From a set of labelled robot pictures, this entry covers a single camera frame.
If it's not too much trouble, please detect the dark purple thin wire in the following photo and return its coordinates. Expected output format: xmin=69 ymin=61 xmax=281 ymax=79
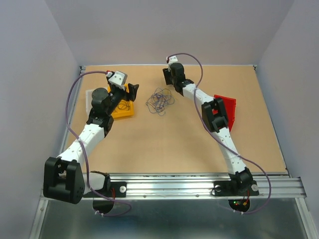
xmin=115 ymin=99 xmax=132 ymax=112

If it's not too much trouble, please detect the thin wire bundle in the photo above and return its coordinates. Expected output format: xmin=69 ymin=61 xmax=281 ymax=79
xmin=145 ymin=87 xmax=178 ymax=117

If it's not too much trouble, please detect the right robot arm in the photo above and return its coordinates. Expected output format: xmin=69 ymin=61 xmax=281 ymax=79
xmin=163 ymin=57 xmax=259 ymax=197

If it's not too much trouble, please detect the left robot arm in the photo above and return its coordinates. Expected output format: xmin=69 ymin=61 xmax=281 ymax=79
xmin=43 ymin=84 xmax=139 ymax=204

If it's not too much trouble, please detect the yellow plastic bin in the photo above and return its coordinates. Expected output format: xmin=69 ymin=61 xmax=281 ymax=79
xmin=107 ymin=84 xmax=134 ymax=119

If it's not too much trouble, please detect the white plastic bin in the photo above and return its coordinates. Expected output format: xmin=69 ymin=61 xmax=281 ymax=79
xmin=85 ymin=89 xmax=94 ymax=115

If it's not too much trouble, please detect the red plastic bin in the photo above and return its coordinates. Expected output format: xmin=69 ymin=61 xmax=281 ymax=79
xmin=214 ymin=95 xmax=236 ymax=131

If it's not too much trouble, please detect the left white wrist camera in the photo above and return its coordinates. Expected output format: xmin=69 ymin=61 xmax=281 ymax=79
xmin=106 ymin=71 xmax=127 ymax=90

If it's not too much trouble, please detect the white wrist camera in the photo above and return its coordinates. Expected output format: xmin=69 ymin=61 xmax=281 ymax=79
xmin=166 ymin=55 xmax=178 ymax=71
xmin=106 ymin=71 xmax=127 ymax=90

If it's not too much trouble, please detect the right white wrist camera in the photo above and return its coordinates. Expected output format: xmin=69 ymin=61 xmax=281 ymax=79
xmin=166 ymin=55 xmax=178 ymax=71

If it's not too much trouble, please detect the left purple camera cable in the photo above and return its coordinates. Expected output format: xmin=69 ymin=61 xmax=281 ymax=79
xmin=65 ymin=70 xmax=132 ymax=217

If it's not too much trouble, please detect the aluminium front rail frame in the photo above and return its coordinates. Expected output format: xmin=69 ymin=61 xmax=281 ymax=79
xmin=39 ymin=174 xmax=307 ymax=200

